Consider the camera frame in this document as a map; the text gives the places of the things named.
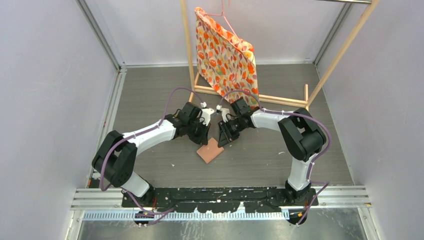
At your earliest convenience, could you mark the orange floral fabric bag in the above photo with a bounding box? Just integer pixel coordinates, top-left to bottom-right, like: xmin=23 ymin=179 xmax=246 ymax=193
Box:
xmin=194 ymin=7 xmax=259 ymax=107

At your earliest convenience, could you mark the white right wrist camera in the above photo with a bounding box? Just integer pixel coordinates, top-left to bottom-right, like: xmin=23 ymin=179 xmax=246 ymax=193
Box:
xmin=215 ymin=104 xmax=231 ymax=123

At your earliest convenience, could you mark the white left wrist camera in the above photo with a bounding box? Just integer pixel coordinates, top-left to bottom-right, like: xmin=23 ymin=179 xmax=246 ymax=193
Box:
xmin=200 ymin=101 xmax=216 ymax=126

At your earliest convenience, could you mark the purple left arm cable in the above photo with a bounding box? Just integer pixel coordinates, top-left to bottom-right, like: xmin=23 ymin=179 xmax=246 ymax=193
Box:
xmin=99 ymin=87 xmax=206 ymax=227

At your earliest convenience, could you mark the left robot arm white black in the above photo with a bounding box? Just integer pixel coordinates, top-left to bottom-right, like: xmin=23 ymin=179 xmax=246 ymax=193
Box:
xmin=92 ymin=102 xmax=215 ymax=207

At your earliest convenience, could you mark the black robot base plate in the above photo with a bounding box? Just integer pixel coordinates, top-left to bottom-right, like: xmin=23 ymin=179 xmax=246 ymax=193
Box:
xmin=122 ymin=186 xmax=318 ymax=214

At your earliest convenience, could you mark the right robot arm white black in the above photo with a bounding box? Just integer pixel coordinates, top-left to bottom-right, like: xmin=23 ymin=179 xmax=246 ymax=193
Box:
xmin=216 ymin=98 xmax=327 ymax=205

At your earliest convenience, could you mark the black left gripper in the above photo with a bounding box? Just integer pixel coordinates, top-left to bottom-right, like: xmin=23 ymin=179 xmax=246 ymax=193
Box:
xmin=186 ymin=118 xmax=211 ymax=145

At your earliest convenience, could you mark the pink blue card holder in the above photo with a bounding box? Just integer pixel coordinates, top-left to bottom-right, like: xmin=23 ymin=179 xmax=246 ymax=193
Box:
xmin=196 ymin=138 xmax=224 ymax=164

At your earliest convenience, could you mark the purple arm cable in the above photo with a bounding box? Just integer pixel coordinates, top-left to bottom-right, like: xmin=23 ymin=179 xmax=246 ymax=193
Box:
xmin=219 ymin=89 xmax=333 ymax=227
xmin=99 ymin=87 xmax=206 ymax=227

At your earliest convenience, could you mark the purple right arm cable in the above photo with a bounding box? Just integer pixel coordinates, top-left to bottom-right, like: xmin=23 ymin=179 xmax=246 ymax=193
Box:
xmin=219 ymin=89 xmax=333 ymax=227

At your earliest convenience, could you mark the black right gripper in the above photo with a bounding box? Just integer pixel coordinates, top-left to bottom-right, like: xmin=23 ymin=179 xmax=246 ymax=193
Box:
xmin=218 ymin=116 xmax=245 ymax=148

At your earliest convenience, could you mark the pink wire hanger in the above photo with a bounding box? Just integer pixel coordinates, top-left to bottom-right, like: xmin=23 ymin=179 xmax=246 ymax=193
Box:
xmin=205 ymin=0 xmax=239 ymax=38

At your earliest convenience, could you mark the wooden hanging rack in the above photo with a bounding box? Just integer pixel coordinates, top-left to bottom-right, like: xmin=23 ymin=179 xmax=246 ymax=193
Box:
xmin=179 ymin=0 xmax=379 ymax=110

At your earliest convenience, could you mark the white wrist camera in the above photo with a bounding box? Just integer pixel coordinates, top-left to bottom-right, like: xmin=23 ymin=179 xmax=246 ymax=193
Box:
xmin=200 ymin=101 xmax=216 ymax=126
xmin=215 ymin=104 xmax=231 ymax=123

